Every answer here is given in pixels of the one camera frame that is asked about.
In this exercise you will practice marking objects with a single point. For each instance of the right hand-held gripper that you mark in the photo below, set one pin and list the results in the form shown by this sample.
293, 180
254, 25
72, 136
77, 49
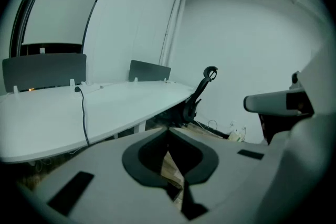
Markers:
295, 81

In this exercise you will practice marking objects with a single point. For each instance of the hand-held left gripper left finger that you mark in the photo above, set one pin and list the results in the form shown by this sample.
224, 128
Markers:
110, 165

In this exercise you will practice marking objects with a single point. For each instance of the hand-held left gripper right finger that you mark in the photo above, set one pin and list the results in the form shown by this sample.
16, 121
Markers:
236, 173

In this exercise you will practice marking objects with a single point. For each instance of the white plastic bag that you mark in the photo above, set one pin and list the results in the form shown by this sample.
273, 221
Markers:
236, 136

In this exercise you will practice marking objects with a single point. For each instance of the long white curved desk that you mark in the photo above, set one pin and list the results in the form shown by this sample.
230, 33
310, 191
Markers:
118, 107

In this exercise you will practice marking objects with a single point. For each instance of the black office chair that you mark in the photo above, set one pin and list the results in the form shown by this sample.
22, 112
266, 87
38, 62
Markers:
191, 107

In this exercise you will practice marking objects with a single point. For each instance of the white desk power strip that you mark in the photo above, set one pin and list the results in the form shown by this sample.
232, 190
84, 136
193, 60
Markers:
92, 85

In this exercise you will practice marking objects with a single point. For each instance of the grey desk divider panel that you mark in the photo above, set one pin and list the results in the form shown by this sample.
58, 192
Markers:
149, 70
44, 70

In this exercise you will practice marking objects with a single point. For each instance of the window with white blind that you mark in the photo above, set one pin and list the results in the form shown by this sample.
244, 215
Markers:
57, 15

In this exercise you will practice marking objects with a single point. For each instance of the white wall outlet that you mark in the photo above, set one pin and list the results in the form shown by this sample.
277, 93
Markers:
243, 128
233, 123

